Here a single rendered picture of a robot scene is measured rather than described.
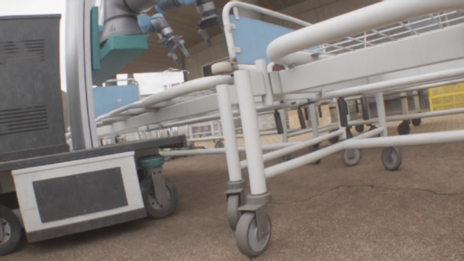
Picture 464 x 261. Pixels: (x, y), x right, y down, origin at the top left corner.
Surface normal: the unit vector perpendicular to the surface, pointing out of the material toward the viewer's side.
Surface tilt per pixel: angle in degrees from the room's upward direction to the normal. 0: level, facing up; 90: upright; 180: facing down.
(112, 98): 90
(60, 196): 90
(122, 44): 90
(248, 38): 90
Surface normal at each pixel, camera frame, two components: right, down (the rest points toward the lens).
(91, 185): 0.62, -0.10
